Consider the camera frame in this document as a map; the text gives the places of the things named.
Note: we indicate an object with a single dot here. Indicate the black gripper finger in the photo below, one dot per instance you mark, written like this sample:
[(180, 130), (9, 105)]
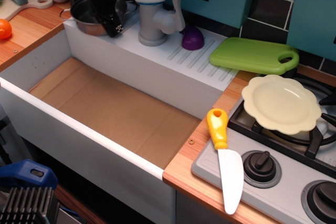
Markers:
[(110, 22)]

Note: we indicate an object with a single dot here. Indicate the small stainless steel pot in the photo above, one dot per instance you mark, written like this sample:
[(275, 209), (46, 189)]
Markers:
[(86, 21)]

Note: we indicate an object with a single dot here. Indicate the white toy sink basin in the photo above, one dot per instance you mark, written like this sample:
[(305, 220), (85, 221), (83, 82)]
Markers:
[(183, 79)]

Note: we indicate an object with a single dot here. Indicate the black finned heat sink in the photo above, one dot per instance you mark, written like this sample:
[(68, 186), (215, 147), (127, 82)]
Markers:
[(30, 205)]

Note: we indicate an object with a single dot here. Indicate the grey toy faucet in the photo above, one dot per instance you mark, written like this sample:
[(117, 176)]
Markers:
[(156, 22)]

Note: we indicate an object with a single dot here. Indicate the purple toy eggplant half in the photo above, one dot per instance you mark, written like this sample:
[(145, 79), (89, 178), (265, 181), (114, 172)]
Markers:
[(192, 38)]

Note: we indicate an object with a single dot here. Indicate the beige wooden cutting board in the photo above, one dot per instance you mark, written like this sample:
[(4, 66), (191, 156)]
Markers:
[(9, 8)]

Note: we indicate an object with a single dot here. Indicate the orange toy fruit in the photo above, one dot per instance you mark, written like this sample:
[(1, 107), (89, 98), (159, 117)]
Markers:
[(5, 29)]

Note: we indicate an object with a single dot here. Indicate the brown cardboard sheet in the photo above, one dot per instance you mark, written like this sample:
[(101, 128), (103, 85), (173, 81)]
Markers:
[(144, 125)]

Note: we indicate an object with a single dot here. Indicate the green plastic cutting board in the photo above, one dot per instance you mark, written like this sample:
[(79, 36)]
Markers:
[(256, 56)]

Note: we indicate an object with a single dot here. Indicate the blue clamp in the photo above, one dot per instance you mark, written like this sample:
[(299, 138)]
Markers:
[(27, 174)]

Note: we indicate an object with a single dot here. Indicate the cream scalloped plastic plate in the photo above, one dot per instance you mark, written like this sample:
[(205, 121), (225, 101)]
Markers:
[(281, 104)]

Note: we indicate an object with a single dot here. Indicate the teal cabinet right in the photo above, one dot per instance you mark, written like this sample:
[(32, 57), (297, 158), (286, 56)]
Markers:
[(312, 27)]

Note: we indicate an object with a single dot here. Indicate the black burner grate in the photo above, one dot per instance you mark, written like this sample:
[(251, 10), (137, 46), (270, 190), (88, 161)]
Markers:
[(314, 148)]

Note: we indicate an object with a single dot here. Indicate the black stove knob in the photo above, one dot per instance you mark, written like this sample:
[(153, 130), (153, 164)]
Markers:
[(261, 169), (318, 201)]

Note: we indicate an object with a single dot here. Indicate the grey toy stove top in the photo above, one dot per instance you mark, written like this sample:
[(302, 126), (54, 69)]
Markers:
[(290, 178)]

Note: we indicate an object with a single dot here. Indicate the yellow handled toy knife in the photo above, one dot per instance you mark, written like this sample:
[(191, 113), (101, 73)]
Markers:
[(230, 162)]

